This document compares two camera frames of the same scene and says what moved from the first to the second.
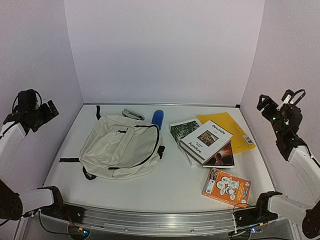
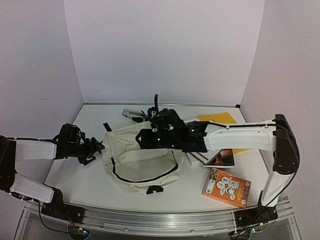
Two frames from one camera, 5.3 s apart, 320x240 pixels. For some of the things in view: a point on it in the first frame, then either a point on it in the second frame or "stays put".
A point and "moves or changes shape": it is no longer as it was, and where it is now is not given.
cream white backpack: (119, 147) moves or changes shape
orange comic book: (227, 187) stays put
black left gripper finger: (53, 108) to (83, 160)
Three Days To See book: (224, 159) stays put
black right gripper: (269, 110) to (151, 138)
